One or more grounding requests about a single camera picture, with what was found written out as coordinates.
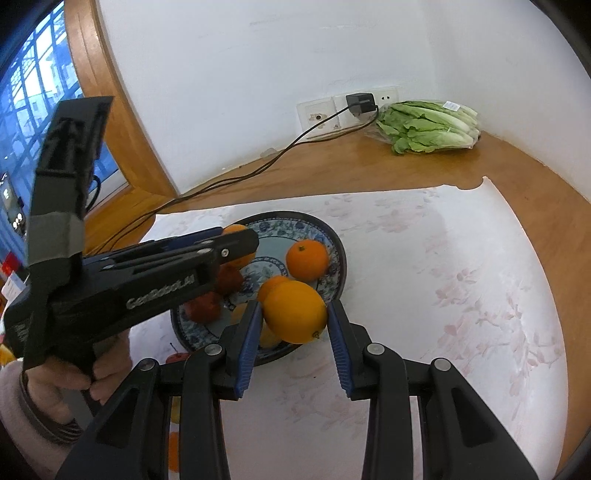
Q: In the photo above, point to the large yellow-orange citrus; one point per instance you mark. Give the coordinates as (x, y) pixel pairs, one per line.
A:
(295, 312)

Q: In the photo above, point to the wooden window frame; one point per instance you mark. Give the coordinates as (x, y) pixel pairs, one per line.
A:
(57, 50)

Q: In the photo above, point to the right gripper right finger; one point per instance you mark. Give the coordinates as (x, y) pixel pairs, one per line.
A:
(425, 420)

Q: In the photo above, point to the brown longan fruit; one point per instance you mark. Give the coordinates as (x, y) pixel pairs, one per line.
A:
(237, 313)
(175, 410)
(267, 339)

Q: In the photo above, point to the brown longan fruit front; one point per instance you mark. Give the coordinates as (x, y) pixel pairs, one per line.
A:
(175, 410)

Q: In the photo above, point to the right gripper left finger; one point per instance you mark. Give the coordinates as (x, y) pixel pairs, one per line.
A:
(129, 437)

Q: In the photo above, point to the small grey wall stub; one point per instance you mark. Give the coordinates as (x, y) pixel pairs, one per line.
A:
(268, 153)

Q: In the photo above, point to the bagged green lettuce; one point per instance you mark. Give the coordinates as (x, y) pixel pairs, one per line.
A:
(423, 127)

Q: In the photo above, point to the large orange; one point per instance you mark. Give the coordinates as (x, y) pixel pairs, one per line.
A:
(173, 451)

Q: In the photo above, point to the black power adapter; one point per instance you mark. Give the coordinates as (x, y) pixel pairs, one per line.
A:
(361, 103)

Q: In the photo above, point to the person left hand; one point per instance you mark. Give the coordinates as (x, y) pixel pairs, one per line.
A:
(45, 382)

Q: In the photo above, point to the blue floral ceramic plate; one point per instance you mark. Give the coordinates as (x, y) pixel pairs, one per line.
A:
(278, 231)

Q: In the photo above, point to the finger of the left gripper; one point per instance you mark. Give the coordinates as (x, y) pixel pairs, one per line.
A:
(208, 254)
(166, 244)

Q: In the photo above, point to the red apple front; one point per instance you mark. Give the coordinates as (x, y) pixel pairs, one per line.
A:
(204, 309)

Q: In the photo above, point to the red apple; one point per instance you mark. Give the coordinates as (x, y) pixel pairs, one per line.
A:
(176, 356)
(228, 281)
(204, 309)

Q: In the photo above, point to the white floral table mat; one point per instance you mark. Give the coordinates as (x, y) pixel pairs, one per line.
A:
(435, 272)

